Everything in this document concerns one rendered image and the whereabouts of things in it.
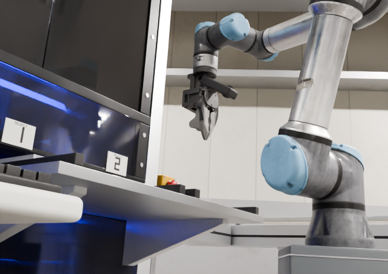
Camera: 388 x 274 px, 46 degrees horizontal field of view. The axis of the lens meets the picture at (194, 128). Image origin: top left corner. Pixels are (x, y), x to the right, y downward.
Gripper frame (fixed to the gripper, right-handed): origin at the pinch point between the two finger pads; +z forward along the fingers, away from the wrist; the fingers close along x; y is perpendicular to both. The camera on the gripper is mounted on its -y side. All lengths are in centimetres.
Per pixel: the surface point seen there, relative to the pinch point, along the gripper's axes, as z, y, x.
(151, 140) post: -3.7, 27.6, -7.7
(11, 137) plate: 9, 27, 43
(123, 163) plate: 7.0, 27.4, 4.5
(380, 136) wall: -79, 16, -288
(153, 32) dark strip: -43, 28, -4
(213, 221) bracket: 24.2, -3.6, 0.6
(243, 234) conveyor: 20, 33, -82
